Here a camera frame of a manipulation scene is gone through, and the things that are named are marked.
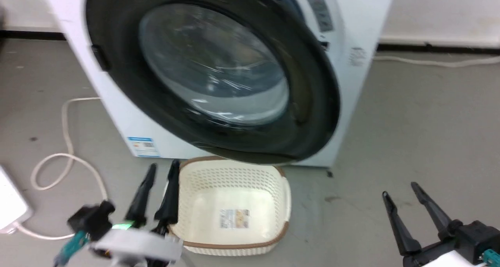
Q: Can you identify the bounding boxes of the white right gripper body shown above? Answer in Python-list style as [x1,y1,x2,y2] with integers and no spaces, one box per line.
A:
[402,240,485,267]

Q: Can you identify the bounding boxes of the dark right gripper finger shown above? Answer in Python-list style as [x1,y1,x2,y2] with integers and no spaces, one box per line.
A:
[382,191,422,256]
[411,182,458,240]

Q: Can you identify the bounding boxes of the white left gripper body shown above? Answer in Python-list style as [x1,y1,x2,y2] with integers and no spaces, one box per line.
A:
[89,222,184,267]

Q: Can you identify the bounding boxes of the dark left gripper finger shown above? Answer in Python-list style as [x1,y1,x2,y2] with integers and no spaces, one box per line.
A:
[125,163,157,228]
[154,159,181,234]

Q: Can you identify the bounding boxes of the black round washing machine door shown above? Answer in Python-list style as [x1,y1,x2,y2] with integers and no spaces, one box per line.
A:
[86,0,341,165]

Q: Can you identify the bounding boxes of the white front-load washing machine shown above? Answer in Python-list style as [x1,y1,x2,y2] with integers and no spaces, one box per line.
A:
[40,0,398,168]

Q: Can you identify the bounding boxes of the cream plastic laundry basket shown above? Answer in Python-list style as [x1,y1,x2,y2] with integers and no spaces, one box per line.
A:
[168,156,292,256]

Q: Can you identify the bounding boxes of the white power strip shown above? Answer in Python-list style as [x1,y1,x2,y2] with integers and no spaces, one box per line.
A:
[0,165,34,234]

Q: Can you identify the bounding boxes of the white power cable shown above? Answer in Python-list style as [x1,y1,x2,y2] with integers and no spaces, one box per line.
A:
[17,97,108,240]

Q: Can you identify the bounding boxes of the white cable along wall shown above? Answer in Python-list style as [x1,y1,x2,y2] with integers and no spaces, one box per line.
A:
[373,55,500,68]

